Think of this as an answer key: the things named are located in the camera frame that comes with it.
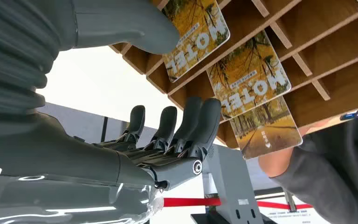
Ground yellow hotel key card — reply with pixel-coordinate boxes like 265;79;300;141
206;30;292;121
161;0;231;84
229;96;303;161

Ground wooden slotted card rack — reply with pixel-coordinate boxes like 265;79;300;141
109;0;358;150

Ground grey partition panel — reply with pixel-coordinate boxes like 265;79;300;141
37;102;158;150

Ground grey metal stand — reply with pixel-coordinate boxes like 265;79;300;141
191;143;265;224

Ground white printed sign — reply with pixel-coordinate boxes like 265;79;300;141
258;206;331;224

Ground red barrier belt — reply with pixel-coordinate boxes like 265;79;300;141
163;197;313;211

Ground grey ribbed right arm sleeve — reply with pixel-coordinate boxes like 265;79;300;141
0;0;76;118

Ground thin metal post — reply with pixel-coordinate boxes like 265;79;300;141
283;189;297;213

